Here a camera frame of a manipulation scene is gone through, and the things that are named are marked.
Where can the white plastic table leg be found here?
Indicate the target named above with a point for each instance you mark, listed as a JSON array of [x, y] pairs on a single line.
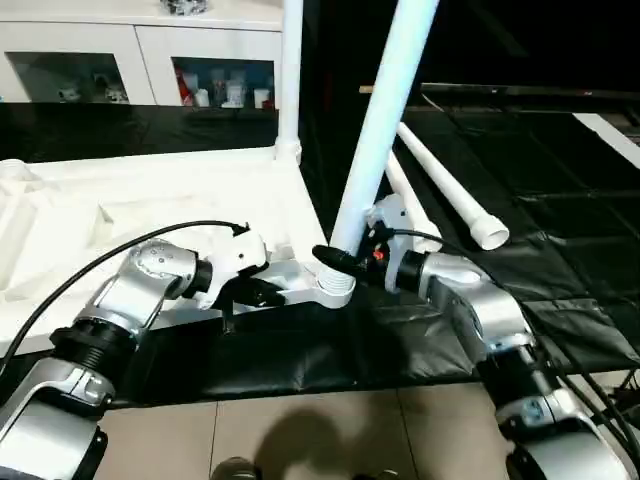
[[390, 100], [405, 195], [289, 80], [450, 185]]

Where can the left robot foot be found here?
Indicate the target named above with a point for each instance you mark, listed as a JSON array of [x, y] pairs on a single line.
[[233, 469]]

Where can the small dark figurines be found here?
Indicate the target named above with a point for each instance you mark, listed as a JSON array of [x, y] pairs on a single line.
[[90, 92]]

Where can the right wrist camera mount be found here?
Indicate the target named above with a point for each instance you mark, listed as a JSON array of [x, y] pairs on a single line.
[[388, 215]]

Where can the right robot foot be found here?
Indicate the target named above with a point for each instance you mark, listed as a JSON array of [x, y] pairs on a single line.
[[375, 476]]

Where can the white plastic table top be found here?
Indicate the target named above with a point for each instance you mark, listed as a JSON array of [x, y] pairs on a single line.
[[150, 210]]

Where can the white glass-door cabinet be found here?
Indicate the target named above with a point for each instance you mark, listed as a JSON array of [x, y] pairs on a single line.
[[130, 50]]

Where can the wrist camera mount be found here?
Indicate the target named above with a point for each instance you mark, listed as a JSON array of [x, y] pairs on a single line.
[[235, 262], [388, 215]]

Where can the small grey metal object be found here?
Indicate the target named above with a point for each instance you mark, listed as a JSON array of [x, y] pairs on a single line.
[[185, 6]]

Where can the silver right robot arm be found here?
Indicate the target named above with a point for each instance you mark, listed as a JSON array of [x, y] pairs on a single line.
[[490, 320]]

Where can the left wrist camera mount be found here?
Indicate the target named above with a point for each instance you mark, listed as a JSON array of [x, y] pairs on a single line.
[[235, 262]]

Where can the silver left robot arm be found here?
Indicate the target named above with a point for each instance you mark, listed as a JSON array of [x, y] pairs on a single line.
[[100, 340]]

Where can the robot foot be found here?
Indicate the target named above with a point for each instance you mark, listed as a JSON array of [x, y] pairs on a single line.
[[375, 476], [233, 469]]

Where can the large black cabinet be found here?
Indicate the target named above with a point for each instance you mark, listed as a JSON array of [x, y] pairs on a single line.
[[520, 45]]

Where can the small tan label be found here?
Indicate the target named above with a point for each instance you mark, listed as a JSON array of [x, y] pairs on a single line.
[[367, 89]]

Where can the black work mat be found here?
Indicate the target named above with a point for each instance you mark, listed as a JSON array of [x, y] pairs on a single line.
[[300, 350]]

